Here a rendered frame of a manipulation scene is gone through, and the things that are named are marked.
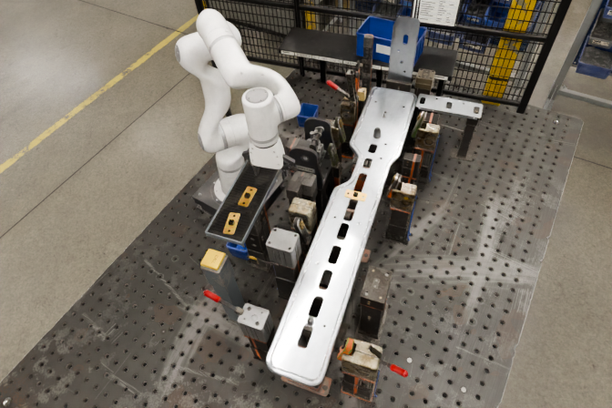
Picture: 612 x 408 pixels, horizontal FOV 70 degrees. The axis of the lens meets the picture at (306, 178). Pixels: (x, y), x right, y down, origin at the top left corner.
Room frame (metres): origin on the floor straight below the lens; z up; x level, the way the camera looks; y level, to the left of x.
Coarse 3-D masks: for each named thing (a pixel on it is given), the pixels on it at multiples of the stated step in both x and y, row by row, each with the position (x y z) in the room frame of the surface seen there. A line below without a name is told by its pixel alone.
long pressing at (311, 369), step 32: (384, 96) 1.59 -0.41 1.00; (416, 96) 1.58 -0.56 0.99; (384, 128) 1.38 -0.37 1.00; (384, 160) 1.19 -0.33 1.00; (320, 224) 0.91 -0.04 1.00; (352, 224) 0.90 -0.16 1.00; (320, 256) 0.78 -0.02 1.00; (352, 256) 0.76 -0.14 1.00; (288, 320) 0.56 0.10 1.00; (320, 320) 0.55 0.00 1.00; (288, 352) 0.45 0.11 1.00; (320, 352) 0.44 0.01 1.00
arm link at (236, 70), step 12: (228, 36) 1.15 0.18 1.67; (216, 48) 1.11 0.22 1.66; (228, 48) 1.10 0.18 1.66; (240, 48) 1.12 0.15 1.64; (216, 60) 1.09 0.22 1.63; (228, 60) 1.06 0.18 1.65; (240, 60) 1.06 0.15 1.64; (228, 72) 1.03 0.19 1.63; (240, 72) 1.03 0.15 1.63; (252, 72) 1.03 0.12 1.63; (264, 72) 1.02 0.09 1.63; (276, 72) 1.02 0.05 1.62; (228, 84) 1.02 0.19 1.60; (240, 84) 1.02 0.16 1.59; (252, 84) 1.03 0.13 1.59; (264, 84) 1.02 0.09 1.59; (276, 84) 0.99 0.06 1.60; (288, 84) 0.99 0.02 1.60; (276, 96) 0.95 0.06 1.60; (288, 96) 0.94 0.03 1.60; (288, 108) 0.91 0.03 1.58; (300, 108) 0.93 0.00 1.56
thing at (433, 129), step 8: (424, 128) 1.34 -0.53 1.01; (432, 128) 1.30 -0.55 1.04; (416, 136) 1.31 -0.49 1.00; (424, 136) 1.30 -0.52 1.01; (432, 136) 1.28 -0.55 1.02; (416, 144) 1.31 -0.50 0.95; (424, 144) 1.29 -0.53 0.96; (432, 144) 1.28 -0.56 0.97; (416, 152) 1.31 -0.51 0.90; (424, 152) 1.29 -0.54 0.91; (432, 152) 1.28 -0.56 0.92; (424, 160) 1.30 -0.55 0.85; (424, 168) 1.29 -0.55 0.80; (424, 176) 1.28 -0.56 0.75; (424, 184) 1.27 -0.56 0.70
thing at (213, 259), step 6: (210, 252) 0.74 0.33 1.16; (216, 252) 0.74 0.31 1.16; (222, 252) 0.74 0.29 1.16; (204, 258) 0.72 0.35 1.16; (210, 258) 0.72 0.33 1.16; (216, 258) 0.72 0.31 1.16; (222, 258) 0.72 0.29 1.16; (204, 264) 0.70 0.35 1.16; (210, 264) 0.70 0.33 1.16; (216, 264) 0.70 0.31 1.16
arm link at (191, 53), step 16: (176, 48) 1.29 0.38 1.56; (192, 48) 1.27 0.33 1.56; (192, 64) 1.25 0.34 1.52; (208, 80) 1.26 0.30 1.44; (224, 80) 1.30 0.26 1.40; (208, 96) 1.27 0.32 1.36; (224, 96) 1.28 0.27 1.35; (208, 112) 1.27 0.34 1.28; (224, 112) 1.27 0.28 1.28; (208, 128) 1.24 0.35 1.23; (208, 144) 1.22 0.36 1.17; (224, 144) 1.23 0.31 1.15
